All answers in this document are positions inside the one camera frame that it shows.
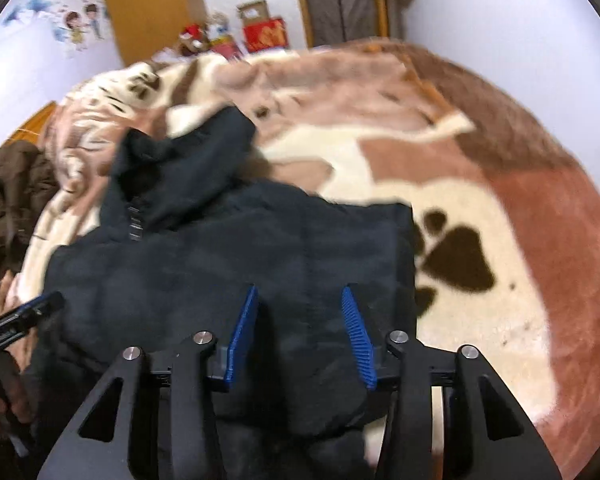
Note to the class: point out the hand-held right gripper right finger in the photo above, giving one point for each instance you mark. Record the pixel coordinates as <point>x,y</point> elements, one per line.
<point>357,330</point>

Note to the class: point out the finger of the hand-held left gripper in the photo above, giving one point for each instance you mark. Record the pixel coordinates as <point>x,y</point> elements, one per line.
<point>15,325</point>

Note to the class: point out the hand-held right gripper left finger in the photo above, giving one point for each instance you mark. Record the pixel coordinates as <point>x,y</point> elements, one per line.
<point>242,330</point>

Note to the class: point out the black quilted jacket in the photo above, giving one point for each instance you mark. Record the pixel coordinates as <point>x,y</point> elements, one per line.
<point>180,260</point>

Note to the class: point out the brown padded jacket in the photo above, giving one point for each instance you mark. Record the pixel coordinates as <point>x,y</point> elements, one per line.
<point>10,195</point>

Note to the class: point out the brown paw print blanket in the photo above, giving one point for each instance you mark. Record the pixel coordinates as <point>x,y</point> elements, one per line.
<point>480,210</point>

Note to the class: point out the wooden bed headboard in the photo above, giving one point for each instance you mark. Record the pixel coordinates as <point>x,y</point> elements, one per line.
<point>32,125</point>

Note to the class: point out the plush toy with santa hat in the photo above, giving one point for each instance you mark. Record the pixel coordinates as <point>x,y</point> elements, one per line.
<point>192,40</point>

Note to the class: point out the red gift box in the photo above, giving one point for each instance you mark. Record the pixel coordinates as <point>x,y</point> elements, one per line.
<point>264,35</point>

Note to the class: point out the white packet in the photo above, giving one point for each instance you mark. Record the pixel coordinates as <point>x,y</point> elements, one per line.
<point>219,27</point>

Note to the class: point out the cardboard box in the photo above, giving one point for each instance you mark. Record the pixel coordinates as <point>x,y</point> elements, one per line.
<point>252,11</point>

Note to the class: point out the wooden wardrobe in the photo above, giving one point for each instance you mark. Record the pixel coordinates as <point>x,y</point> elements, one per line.
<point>150,20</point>

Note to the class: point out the grey fabric wardrobe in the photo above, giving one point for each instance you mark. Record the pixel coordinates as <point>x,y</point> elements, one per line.
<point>337,0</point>

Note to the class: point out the cartoon wall sticker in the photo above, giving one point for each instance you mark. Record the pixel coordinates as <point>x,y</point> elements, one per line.
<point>80,25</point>

